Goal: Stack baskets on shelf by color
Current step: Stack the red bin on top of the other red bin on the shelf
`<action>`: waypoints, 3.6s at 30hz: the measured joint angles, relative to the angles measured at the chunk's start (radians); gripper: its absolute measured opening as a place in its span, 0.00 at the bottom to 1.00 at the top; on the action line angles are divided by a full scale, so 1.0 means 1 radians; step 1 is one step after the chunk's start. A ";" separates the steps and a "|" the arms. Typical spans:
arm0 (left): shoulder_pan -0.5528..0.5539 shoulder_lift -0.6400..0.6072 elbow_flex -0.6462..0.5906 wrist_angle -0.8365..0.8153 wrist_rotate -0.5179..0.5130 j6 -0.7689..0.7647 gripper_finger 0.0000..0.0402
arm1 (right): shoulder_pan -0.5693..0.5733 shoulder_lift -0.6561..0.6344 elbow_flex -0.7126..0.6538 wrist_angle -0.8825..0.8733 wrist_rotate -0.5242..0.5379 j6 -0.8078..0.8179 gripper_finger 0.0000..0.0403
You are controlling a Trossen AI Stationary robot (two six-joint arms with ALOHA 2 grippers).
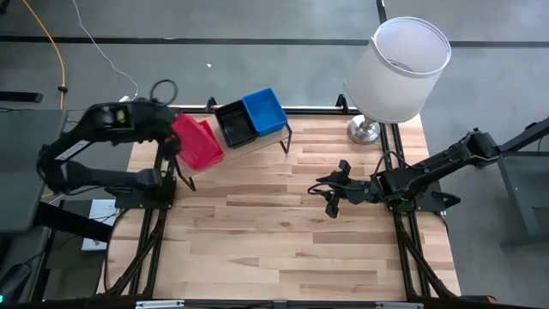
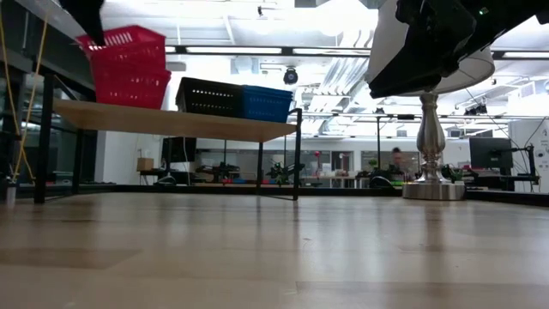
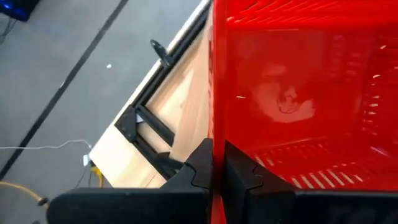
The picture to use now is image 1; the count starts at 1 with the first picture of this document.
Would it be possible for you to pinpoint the white paper sheet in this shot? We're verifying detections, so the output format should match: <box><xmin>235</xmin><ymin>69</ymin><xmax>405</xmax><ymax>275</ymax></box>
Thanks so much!
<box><xmin>80</xmin><ymin>198</ymin><xmax>119</xmax><ymax>252</ymax></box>

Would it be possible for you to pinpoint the black beam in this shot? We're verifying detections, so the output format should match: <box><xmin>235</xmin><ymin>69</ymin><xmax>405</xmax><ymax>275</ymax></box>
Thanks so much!
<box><xmin>33</xmin><ymin>200</ymin><xmax>115</xmax><ymax>244</ymax></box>

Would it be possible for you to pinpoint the dark metal desk frame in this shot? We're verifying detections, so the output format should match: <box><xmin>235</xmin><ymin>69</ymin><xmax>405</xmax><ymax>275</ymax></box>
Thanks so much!
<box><xmin>471</xmin><ymin>116</ymin><xmax>549</xmax><ymax>250</ymax></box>

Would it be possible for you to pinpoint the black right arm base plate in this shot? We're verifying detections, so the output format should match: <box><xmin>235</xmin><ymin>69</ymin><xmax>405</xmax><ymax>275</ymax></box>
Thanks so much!
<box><xmin>383</xmin><ymin>184</ymin><xmax>447</xmax><ymax>214</ymax></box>

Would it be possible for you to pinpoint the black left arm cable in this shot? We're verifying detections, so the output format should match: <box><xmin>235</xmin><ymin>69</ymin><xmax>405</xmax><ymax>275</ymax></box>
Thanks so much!
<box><xmin>149</xmin><ymin>78</ymin><xmax>179</xmax><ymax>107</ymax></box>

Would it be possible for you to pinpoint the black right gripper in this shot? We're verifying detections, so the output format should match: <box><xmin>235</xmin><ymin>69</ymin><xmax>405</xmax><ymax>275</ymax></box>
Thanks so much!
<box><xmin>317</xmin><ymin>159</ymin><xmax>385</xmax><ymax>219</ymax></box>

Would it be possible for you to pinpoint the silver metal bracket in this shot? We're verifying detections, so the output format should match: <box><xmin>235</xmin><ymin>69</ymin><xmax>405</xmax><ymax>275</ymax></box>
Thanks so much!
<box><xmin>376</xmin><ymin>301</ymin><xmax>425</xmax><ymax>309</ymax></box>
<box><xmin>135</xmin><ymin>300</ymin><xmax>185</xmax><ymax>309</ymax></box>

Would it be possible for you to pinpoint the grey desk top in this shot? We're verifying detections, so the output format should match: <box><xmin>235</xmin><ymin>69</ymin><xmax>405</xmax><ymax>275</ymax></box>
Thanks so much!
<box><xmin>0</xmin><ymin>109</ymin><xmax>69</xmax><ymax>233</ymax></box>

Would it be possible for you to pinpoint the white shade silver table lamp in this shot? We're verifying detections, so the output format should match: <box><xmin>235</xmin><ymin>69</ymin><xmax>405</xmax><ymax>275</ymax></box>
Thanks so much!
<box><xmin>342</xmin><ymin>15</ymin><xmax>452</xmax><ymax>146</ymax></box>

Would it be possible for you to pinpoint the black clamp handle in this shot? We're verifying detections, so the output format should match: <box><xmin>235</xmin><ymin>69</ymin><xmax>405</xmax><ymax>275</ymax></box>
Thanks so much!
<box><xmin>431</xmin><ymin>191</ymin><xmax>462</xmax><ymax>210</ymax></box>

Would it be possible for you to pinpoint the yellow cable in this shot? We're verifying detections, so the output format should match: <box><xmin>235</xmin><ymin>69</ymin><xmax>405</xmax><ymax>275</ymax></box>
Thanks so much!
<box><xmin>20</xmin><ymin>0</ymin><xmax>69</xmax><ymax>201</ymax></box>

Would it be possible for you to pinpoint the black flat bar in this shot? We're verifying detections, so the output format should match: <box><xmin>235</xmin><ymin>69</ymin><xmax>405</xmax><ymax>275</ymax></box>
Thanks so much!
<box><xmin>0</xmin><ymin>90</ymin><xmax>45</xmax><ymax>104</ymax></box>

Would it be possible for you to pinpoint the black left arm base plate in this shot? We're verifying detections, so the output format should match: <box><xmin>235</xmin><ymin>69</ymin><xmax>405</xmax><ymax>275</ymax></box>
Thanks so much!
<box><xmin>113</xmin><ymin>188</ymin><xmax>177</xmax><ymax>211</ymax></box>

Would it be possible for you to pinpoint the black metal table frame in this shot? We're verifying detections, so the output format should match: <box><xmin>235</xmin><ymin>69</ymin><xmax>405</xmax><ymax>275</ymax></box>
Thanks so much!
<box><xmin>96</xmin><ymin>93</ymin><xmax>462</xmax><ymax>301</ymax></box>

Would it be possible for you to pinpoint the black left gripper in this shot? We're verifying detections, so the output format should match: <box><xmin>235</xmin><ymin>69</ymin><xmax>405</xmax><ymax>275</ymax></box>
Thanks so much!
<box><xmin>139</xmin><ymin>100</ymin><xmax>184</xmax><ymax>162</ymax></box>

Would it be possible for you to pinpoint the wooden shelf with black legs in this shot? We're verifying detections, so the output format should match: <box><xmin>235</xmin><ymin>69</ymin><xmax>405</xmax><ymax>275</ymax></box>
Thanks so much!
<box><xmin>165</xmin><ymin>105</ymin><xmax>293</xmax><ymax>193</ymax></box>

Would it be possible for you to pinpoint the white cable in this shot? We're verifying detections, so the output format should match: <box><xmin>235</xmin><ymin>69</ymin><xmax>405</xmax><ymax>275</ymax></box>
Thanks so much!
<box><xmin>71</xmin><ymin>0</ymin><xmax>139</xmax><ymax>100</ymax></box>

